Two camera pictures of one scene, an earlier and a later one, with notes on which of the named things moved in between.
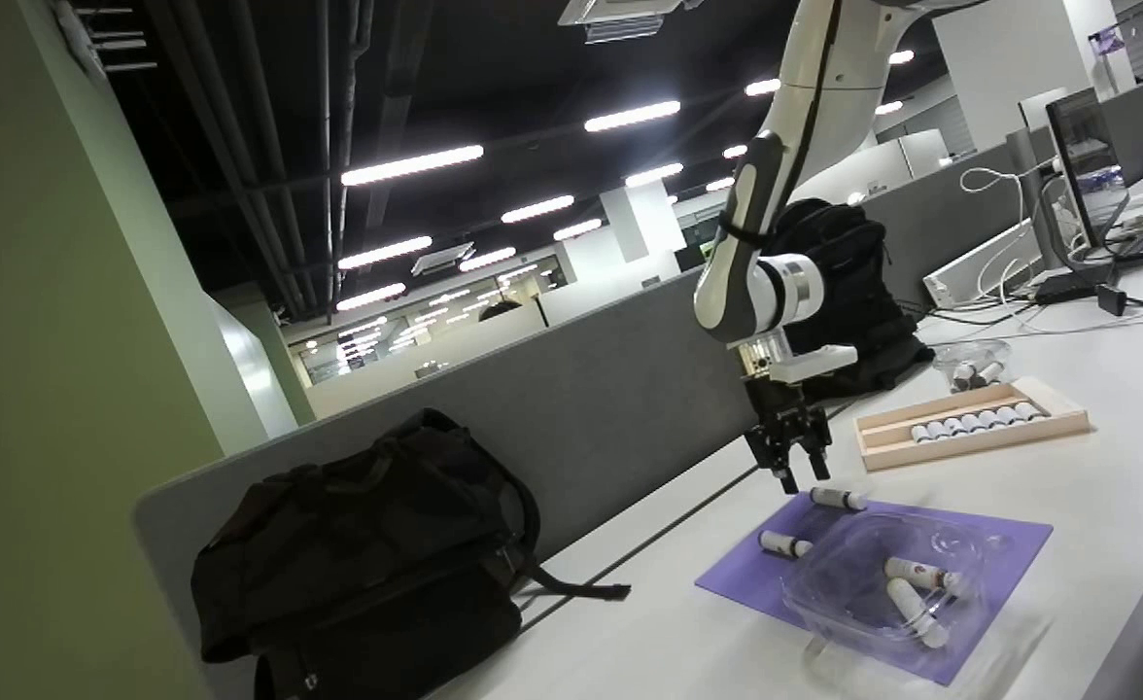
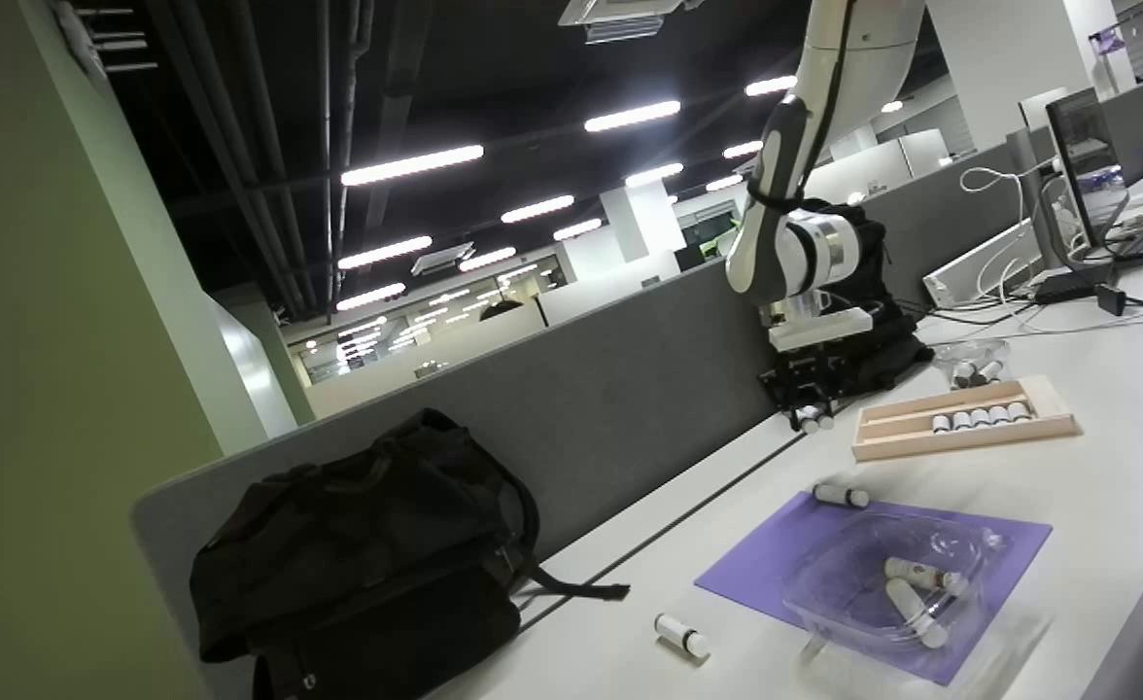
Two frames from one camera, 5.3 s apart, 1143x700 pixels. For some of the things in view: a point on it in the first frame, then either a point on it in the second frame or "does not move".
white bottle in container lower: [914, 612] does not move
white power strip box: [984, 270] does not move
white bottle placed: [788, 546] -> [690, 636]
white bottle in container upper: [918, 573] does not move
